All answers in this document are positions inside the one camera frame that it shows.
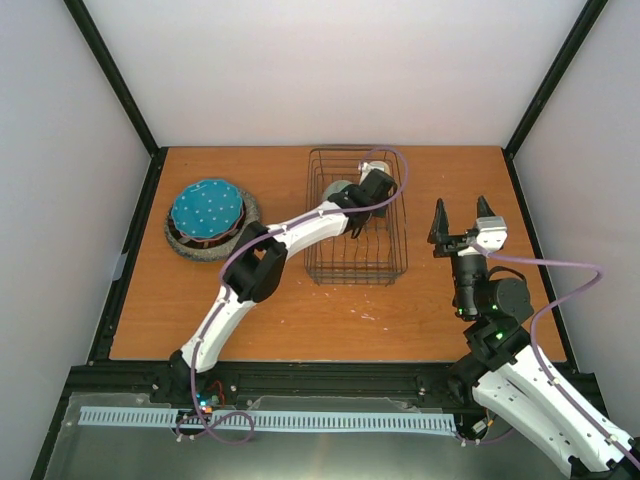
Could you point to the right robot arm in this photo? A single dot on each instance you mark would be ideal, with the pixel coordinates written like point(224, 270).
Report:
point(506, 371)

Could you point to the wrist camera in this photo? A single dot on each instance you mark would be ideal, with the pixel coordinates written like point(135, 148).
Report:
point(492, 233)
point(366, 167)

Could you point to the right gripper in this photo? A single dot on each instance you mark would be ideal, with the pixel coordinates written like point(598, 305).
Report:
point(439, 233)

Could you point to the black aluminium frame rail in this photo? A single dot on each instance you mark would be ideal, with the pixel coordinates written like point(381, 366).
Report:
point(419, 384)

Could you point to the light blue cable duct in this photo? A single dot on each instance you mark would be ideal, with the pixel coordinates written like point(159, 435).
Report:
point(273, 421)

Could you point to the light green bowl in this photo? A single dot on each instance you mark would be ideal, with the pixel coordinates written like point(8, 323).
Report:
point(335, 190)

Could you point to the small electronics board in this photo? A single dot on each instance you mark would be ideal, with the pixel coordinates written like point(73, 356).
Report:
point(211, 398)

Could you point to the grey speckled plate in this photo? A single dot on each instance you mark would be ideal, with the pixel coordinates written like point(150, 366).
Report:
point(222, 252)

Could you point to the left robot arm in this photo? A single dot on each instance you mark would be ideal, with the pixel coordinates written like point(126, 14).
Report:
point(253, 271)

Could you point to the teal dotted plate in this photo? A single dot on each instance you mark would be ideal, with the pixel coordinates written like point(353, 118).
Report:
point(209, 198)

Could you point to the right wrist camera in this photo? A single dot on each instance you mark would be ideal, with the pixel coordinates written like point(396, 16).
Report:
point(492, 233)

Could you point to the pink dotted plate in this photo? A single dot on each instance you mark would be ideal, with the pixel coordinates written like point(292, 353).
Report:
point(197, 232)

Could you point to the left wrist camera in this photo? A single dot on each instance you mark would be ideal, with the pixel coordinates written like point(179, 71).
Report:
point(366, 167)

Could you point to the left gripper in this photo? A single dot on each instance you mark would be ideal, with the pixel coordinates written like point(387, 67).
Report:
point(381, 211)

